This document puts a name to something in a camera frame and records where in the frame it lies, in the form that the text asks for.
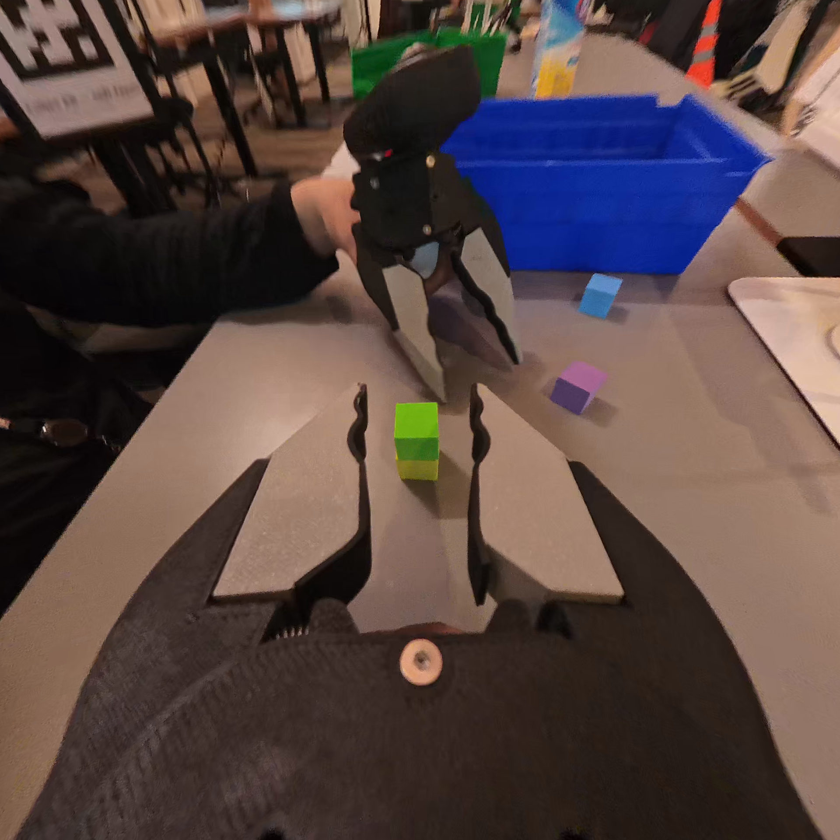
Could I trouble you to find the person's dark clothing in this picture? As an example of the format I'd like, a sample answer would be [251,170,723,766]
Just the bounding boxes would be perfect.
[0,289,217,614]

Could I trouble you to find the white document stand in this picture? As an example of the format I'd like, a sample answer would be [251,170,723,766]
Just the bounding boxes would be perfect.
[727,276,840,447]

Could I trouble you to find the yellow-blue wipes canister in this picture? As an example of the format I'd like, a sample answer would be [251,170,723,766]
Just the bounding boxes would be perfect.
[530,0,585,99]

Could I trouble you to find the orange traffic cone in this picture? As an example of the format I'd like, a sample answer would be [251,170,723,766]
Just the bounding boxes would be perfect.
[686,0,721,89]

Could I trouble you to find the person's left hand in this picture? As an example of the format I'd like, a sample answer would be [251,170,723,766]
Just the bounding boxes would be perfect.
[290,176,362,263]

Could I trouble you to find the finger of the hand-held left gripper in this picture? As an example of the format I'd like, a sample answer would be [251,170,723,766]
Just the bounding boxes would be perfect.
[381,261,450,403]
[454,227,524,366]

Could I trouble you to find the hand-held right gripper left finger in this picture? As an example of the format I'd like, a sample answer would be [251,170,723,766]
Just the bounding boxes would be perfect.
[210,384,373,608]

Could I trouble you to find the purple foam cube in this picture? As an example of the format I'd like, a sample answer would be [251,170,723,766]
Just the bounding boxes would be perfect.
[550,360,608,416]

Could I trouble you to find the green foam cube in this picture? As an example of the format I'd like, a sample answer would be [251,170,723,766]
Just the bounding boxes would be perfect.
[394,402,439,462]

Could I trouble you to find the green plastic bin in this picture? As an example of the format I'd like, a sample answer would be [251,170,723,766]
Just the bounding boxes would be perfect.
[351,29,509,101]

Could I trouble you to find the person's left forearm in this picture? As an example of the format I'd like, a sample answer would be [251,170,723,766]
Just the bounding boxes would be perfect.
[0,177,340,328]

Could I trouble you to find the black easel stand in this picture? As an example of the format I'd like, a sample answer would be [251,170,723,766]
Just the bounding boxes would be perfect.
[39,98,221,214]

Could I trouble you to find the blue plastic bin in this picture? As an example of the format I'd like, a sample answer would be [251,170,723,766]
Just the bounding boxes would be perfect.
[441,94,772,275]

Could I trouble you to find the blue foam cube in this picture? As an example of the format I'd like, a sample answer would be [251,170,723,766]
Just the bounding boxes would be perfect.
[577,273,623,320]

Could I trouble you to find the framed marker sign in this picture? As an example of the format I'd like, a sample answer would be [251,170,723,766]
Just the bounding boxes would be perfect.
[0,0,156,140]

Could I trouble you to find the wooden desk black legs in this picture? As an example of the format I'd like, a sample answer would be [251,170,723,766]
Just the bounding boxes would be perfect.
[151,0,342,178]

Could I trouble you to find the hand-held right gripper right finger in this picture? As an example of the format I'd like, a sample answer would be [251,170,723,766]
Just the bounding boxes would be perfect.
[467,384,626,608]

